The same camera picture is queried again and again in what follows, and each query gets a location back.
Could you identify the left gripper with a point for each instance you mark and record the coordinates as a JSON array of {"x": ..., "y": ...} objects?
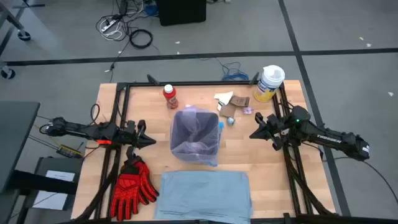
[{"x": 130, "y": 135}]

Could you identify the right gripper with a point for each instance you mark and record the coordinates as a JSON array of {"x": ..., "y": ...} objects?
[{"x": 278, "y": 130}]

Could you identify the plain brown cardboard piece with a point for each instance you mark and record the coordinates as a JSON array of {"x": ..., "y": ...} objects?
[{"x": 227, "y": 111}]

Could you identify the red black work glove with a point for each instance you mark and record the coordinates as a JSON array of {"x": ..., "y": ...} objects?
[
  {"x": 124, "y": 193},
  {"x": 148, "y": 183}
]

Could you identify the red bottle white cap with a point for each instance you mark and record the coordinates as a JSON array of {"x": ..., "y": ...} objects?
[{"x": 170, "y": 98}]

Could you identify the white paper scrap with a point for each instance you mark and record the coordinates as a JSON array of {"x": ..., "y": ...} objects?
[{"x": 225, "y": 98}]

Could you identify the grey trash bag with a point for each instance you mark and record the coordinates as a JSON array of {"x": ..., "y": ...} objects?
[{"x": 205, "y": 196}]

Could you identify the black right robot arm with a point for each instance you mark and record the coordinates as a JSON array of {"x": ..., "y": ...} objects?
[{"x": 329, "y": 138}]

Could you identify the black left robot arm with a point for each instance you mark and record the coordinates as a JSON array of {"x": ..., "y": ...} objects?
[{"x": 77, "y": 128}]

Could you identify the black plastic trash bin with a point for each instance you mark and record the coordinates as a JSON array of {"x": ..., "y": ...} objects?
[{"x": 199, "y": 124}]

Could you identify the small purple wrapper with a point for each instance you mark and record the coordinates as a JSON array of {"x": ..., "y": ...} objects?
[{"x": 248, "y": 110}]

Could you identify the printed brown cardboard sleeve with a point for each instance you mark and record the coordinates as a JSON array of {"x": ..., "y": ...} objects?
[{"x": 241, "y": 101}]

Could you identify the yellow Lysol wipes canister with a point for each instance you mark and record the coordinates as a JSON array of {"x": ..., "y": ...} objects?
[{"x": 267, "y": 87}]

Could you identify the yellow black striped board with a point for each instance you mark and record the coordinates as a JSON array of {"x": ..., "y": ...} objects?
[{"x": 70, "y": 151}]

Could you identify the white paper sheet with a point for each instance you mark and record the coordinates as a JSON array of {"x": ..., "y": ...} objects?
[{"x": 56, "y": 189}]

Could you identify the black side cart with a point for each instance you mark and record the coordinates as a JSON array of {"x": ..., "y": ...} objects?
[{"x": 40, "y": 183}]

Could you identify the white power strip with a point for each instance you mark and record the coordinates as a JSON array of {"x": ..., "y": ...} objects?
[{"x": 109, "y": 26}]

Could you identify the dark grey desk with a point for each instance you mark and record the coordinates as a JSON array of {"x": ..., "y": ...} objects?
[{"x": 15, "y": 140}]

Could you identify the black box on floor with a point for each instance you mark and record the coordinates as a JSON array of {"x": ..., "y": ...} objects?
[{"x": 180, "y": 12}]

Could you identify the black caster wheel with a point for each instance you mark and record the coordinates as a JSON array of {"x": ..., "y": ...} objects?
[
  {"x": 24, "y": 35},
  {"x": 7, "y": 73}
]

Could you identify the grey metal cart frame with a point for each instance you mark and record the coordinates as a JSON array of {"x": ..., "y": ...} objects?
[{"x": 12, "y": 18}]

